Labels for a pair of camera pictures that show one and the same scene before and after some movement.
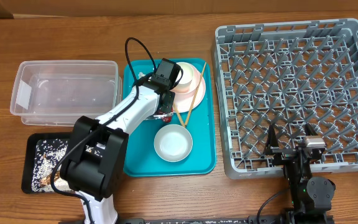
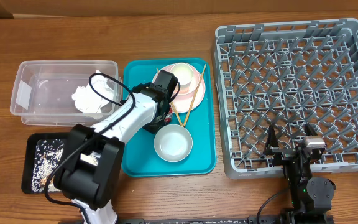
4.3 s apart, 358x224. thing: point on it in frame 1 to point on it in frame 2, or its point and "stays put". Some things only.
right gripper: x=282 y=154 stays put
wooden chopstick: x=179 y=116 stays put
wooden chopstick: x=194 y=93 stays put
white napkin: x=140 y=74 to x=87 y=101
